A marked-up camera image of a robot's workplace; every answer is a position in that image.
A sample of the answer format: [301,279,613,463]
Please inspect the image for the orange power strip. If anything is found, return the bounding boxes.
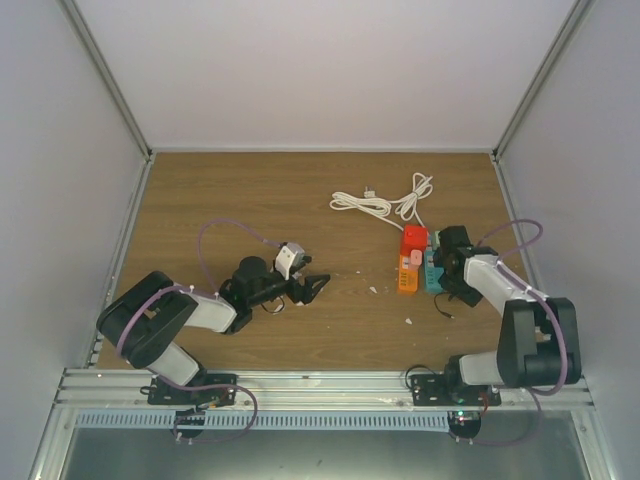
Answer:
[329,192,425,294]

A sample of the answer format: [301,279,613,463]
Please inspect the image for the pink plug adapter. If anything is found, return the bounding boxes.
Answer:
[408,249,423,271]

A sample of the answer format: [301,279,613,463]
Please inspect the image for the red cube socket adapter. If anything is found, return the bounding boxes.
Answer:
[400,225,429,257]

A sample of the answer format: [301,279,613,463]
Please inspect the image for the teal power strip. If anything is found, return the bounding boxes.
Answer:
[392,172,446,296]

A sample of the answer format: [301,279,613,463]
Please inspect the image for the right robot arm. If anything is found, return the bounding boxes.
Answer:
[434,226,582,405]

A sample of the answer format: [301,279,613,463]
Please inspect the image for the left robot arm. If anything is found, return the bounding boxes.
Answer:
[96,250,331,404]

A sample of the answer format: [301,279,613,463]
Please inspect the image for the white plastic shards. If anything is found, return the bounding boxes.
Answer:
[355,270,378,295]

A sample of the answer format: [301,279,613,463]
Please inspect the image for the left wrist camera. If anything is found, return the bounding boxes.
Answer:
[273,242,312,281]

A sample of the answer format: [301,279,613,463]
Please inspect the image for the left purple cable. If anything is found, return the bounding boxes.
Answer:
[115,218,286,356]

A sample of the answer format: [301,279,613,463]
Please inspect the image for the purple cable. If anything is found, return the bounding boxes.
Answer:
[115,218,286,356]
[474,218,576,446]

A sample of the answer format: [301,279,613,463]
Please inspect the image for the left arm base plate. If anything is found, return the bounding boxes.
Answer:
[140,372,238,407]

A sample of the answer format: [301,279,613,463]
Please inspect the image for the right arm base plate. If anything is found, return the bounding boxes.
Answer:
[404,368,502,407]

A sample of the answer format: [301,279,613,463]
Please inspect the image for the aluminium rail frame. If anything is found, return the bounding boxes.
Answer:
[30,369,617,479]

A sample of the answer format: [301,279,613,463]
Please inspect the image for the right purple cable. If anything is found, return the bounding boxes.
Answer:
[474,218,576,446]

